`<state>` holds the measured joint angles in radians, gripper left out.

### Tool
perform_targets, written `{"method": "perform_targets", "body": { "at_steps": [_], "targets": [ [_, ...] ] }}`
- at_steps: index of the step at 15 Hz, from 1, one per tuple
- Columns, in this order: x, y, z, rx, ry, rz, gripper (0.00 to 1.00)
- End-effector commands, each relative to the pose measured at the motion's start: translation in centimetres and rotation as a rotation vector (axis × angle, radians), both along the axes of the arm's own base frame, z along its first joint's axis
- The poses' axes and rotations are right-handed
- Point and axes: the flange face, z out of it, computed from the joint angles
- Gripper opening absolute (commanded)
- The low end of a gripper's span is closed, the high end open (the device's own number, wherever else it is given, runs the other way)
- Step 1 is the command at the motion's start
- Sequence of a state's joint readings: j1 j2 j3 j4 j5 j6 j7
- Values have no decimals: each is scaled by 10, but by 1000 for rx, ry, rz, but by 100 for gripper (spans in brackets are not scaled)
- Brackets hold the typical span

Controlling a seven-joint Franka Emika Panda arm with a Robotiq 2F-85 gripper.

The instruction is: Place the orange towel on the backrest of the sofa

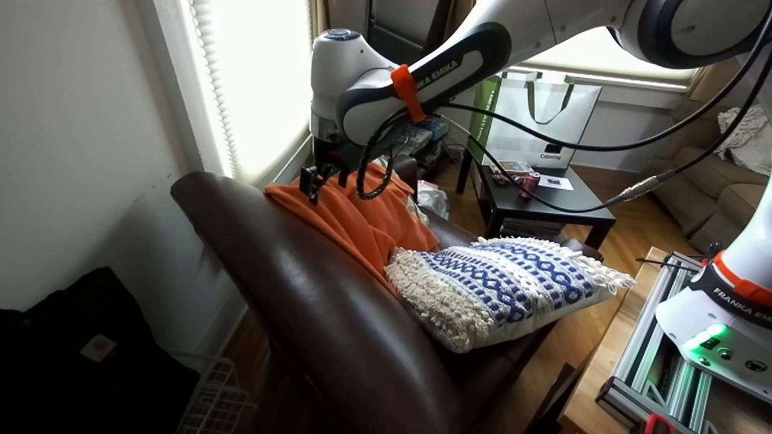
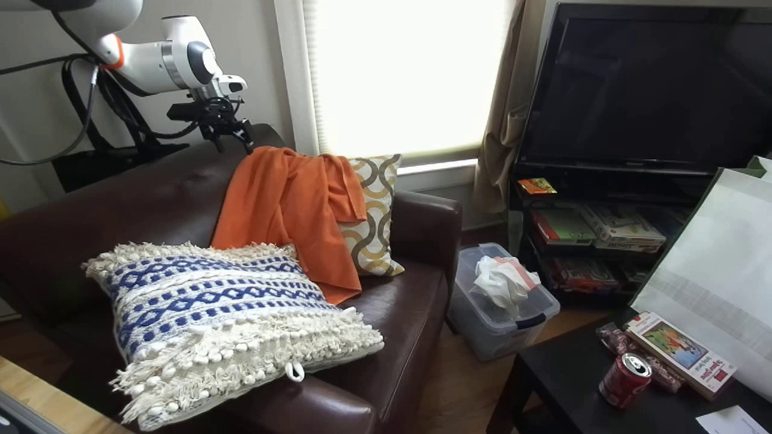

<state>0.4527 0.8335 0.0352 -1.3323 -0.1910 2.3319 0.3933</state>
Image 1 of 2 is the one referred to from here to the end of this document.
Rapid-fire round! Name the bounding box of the black coffee table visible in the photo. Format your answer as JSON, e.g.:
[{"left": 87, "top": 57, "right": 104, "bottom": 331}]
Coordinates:
[{"left": 456, "top": 157, "right": 615, "bottom": 249}]

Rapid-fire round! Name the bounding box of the dark brown leather sofa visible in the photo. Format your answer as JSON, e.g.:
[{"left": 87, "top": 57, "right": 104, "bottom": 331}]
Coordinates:
[{"left": 172, "top": 171, "right": 547, "bottom": 434}]

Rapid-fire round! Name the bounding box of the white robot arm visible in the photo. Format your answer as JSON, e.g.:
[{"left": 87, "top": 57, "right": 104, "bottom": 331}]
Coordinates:
[{"left": 299, "top": 0, "right": 772, "bottom": 398}]

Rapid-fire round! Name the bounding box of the black bag on floor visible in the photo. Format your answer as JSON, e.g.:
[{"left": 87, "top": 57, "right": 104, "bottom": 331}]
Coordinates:
[{"left": 0, "top": 268, "right": 198, "bottom": 434}]

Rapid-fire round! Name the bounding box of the orange towel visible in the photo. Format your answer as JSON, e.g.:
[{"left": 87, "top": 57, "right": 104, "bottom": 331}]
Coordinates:
[{"left": 266, "top": 173, "right": 440, "bottom": 291}]

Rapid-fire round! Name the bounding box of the clear plastic storage bin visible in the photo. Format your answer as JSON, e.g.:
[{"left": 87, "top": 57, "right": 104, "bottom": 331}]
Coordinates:
[{"left": 417, "top": 180, "right": 449, "bottom": 216}]

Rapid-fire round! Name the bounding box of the beige couch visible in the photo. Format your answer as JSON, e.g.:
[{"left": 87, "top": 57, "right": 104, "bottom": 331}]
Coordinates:
[{"left": 646, "top": 109, "right": 768, "bottom": 255}]

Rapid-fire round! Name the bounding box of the blue and white fringed pillow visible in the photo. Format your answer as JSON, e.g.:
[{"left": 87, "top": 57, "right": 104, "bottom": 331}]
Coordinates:
[{"left": 387, "top": 237, "right": 635, "bottom": 355}]

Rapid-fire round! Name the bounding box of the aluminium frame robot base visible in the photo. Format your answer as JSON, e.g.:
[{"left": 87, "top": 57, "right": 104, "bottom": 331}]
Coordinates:
[{"left": 596, "top": 252, "right": 718, "bottom": 434}]

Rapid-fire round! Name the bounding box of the white paper on table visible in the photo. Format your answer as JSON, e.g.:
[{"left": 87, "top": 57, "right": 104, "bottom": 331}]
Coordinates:
[{"left": 538, "top": 173, "right": 574, "bottom": 189}]

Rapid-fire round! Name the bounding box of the white wire basket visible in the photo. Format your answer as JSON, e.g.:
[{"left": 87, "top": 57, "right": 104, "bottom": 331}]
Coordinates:
[{"left": 177, "top": 355, "right": 254, "bottom": 434}]

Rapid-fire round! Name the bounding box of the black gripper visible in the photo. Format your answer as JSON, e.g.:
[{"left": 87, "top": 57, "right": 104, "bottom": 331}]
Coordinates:
[{"left": 299, "top": 136, "right": 366, "bottom": 202}]

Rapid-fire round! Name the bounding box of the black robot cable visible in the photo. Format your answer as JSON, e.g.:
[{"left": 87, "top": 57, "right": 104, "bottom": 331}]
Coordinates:
[{"left": 356, "top": 13, "right": 772, "bottom": 214}]

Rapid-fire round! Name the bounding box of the red soda can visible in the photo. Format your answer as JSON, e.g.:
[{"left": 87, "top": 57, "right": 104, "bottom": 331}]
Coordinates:
[{"left": 520, "top": 173, "right": 540, "bottom": 197}]

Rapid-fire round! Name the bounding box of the black flat screen television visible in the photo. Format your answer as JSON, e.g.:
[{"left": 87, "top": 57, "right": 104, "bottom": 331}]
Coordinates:
[{"left": 366, "top": 0, "right": 452, "bottom": 62}]

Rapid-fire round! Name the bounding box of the white cloth on couch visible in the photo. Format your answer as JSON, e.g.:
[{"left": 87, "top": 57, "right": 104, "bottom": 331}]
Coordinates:
[{"left": 718, "top": 104, "right": 772, "bottom": 176}]

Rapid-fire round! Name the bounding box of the white and green shopping bag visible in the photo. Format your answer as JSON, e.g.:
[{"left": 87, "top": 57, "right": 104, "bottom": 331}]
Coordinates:
[{"left": 468, "top": 73, "right": 601, "bottom": 171}]

